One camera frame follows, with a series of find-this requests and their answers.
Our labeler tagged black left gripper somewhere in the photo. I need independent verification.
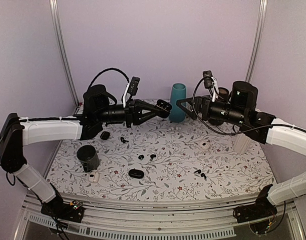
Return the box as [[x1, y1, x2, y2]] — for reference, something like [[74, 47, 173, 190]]
[[96, 98, 160, 127]]

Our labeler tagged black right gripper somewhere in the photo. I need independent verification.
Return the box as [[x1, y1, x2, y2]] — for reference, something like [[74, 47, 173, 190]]
[[177, 94, 247, 127]]

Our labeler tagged white airpods charging case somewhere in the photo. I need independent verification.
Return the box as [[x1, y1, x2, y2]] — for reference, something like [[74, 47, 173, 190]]
[[199, 141, 210, 151]]

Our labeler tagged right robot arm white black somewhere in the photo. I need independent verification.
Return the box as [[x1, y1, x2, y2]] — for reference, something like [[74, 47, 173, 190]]
[[176, 81, 306, 218]]

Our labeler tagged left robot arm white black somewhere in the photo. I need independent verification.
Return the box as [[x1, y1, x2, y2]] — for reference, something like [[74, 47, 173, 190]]
[[0, 84, 172, 217]]

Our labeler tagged small black earbud case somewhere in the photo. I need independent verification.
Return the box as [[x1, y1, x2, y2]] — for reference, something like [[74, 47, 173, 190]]
[[100, 131, 110, 140]]

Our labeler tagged black oval earbud case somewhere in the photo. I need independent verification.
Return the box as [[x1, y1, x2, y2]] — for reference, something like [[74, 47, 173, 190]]
[[128, 168, 144, 179]]

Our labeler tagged white earbud case front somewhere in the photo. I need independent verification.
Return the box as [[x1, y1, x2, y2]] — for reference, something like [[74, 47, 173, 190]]
[[88, 171, 100, 184]]

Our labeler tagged teal tall cup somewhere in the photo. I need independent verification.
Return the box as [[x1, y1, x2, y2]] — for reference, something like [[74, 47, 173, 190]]
[[168, 83, 187, 123]]

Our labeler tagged black earbud pair back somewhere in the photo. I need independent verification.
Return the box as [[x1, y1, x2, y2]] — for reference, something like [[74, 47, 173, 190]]
[[120, 137, 129, 143]]

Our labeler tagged dark brown tall cup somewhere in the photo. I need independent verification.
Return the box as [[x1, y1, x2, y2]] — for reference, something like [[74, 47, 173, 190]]
[[208, 86, 231, 126]]

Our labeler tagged white ribbed vase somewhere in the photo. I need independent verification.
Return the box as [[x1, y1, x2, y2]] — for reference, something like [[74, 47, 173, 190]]
[[233, 134, 251, 154]]

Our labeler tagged dark grey mug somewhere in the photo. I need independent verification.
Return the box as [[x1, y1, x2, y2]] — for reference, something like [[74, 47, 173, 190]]
[[77, 145, 100, 173]]

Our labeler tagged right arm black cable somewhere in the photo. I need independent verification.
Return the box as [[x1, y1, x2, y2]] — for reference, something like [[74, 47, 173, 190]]
[[191, 77, 271, 136]]

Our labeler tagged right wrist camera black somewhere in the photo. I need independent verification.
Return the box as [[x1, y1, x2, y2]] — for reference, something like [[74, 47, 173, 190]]
[[202, 70, 218, 102]]

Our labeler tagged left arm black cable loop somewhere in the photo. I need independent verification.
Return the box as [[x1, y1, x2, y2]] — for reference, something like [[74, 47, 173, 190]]
[[89, 68, 131, 88]]

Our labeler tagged front aluminium rail base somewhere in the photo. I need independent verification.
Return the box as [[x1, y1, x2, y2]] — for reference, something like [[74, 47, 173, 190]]
[[14, 193, 306, 240]]

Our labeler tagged right aluminium frame post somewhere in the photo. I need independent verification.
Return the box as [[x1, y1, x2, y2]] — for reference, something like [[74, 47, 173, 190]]
[[245, 0, 268, 83]]

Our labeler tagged aluminium frame post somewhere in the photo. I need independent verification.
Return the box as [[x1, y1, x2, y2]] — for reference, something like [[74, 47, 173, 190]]
[[245, 0, 268, 83], [49, 0, 79, 106]]

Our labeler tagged left aluminium frame post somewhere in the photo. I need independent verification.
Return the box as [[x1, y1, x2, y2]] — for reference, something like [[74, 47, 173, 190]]
[[49, 0, 79, 106]]

